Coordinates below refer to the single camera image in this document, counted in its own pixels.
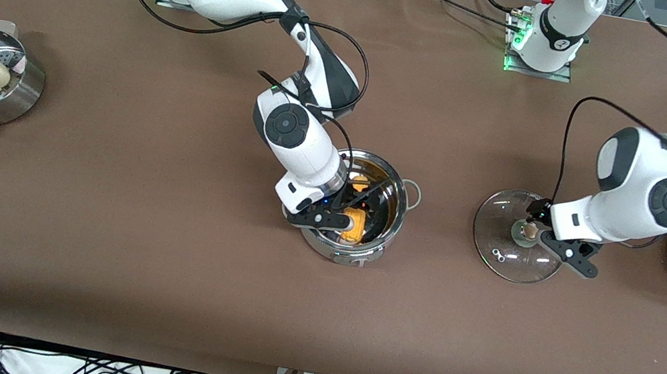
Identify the brown table cover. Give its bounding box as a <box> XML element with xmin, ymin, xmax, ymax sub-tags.
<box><xmin>0</xmin><ymin>0</ymin><xmax>667</xmax><ymax>374</ymax></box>

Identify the steel pot with handles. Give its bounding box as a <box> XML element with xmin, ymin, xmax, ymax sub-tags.
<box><xmin>274</xmin><ymin>138</ymin><xmax>428</xmax><ymax>276</ymax></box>

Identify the long black base cable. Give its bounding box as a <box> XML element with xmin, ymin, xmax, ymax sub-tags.
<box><xmin>403</xmin><ymin>0</ymin><xmax>524</xmax><ymax>33</ymax></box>

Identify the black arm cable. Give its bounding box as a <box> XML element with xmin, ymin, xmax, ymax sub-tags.
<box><xmin>549</xmin><ymin>0</ymin><xmax>667</xmax><ymax>226</ymax></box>
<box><xmin>88</xmin><ymin>0</ymin><xmax>382</xmax><ymax>171</ymax></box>

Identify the yellow corn cob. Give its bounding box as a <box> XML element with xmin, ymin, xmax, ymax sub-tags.
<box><xmin>337</xmin><ymin>206</ymin><xmax>370</xmax><ymax>245</ymax></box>

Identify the short black base cable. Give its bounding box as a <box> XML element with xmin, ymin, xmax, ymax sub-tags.
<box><xmin>465</xmin><ymin>0</ymin><xmax>520</xmax><ymax>18</ymax></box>

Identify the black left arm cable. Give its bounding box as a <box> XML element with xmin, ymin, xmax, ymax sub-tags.
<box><xmin>549</xmin><ymin>0</ymin><xmax>667</xmax><ymax>226</ymax></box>

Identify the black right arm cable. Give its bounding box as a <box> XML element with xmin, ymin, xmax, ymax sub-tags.
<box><xmin>88</xmin><ymin>0</ymin><xmax>382</xmax><ymax>171</ymax></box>

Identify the glass pot lid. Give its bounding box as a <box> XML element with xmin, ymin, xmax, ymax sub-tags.
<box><xmin>466</xmin><ymin>183</ymin><xmax>576</xmax><ymax>291</ymax></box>

